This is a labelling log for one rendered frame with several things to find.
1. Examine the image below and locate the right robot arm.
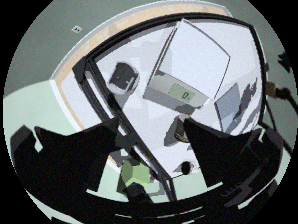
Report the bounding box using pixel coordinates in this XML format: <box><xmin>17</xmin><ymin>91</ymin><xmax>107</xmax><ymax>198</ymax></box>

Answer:
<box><xmin>275</xmin><ymin>87</ymin><xmax>298</xmax><ymax>115</ymax></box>

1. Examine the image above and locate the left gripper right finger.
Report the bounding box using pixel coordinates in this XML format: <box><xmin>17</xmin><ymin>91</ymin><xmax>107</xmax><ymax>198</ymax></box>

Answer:
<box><xmin>183</xmin><ymin>118</ymin><xmax>262</xmax><ymax>188</ymax></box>

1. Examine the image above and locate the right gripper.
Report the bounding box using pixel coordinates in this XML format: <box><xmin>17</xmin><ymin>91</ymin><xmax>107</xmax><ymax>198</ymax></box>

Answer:
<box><xmin>278</xmin><ymin>51</ymin><xmax>292</xmax><ymax>73</ymax></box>

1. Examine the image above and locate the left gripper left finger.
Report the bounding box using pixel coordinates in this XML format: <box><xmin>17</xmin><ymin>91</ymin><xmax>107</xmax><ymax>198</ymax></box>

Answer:
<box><xmin>34</xmin><ymin>117</ymin><xmax>119</xmax><ymax>192</ymax></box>

